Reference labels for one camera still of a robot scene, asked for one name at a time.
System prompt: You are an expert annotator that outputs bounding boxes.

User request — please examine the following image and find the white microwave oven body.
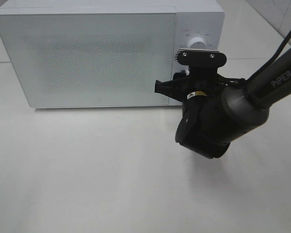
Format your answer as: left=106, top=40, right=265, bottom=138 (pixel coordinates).
left=0, top=0, right=225, bottom=109

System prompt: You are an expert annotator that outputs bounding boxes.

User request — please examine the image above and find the upper white power knob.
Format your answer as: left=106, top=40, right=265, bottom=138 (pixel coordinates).
left=187, top=36, right=207, bottom=50

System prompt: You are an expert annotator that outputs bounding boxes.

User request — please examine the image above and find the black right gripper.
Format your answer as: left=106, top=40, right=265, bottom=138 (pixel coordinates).
left=154, top=68, right=245, bottom=107

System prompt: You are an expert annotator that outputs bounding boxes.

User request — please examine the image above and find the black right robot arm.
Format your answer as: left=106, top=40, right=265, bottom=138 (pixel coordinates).
left=154, top=48, right=291, bottom=159

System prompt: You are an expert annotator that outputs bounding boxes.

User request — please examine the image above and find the white microwave door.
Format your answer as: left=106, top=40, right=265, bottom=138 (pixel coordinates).
left=0, top=14, right=176, bottom=108

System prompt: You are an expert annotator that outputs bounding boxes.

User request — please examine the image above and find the black camera cable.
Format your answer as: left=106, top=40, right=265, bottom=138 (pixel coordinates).
left=247, top=17, right=291, bottom=81

